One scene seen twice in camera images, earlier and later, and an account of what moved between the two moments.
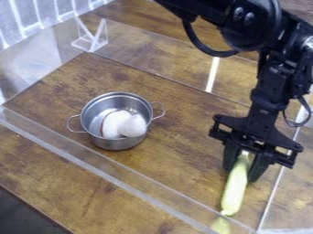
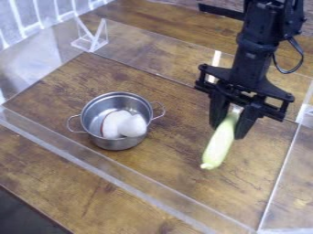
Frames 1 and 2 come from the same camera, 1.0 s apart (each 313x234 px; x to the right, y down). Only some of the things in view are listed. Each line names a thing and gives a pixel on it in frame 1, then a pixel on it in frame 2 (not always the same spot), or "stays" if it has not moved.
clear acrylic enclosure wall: x=62 y=188 stays
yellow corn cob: x=235 y=185 to x=219 y=140
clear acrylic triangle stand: x=88 y=41 stays
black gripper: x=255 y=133 to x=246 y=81
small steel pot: x=116 y=119 stays
